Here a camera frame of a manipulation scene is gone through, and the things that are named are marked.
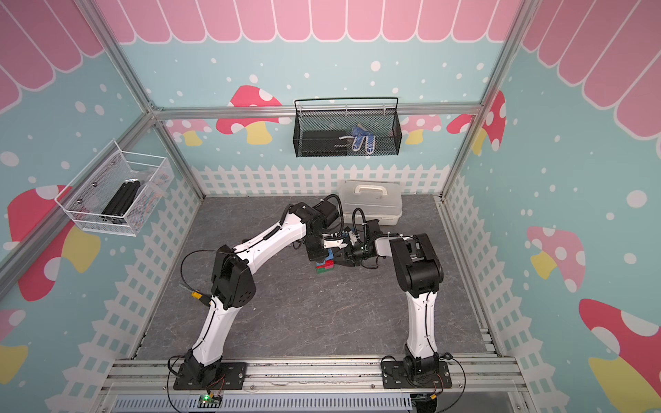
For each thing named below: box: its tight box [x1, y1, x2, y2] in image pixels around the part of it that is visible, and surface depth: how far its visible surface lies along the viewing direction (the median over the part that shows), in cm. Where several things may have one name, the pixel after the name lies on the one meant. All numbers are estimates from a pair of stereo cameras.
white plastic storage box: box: [338, 178, 403, 226], surface depth 105 cm
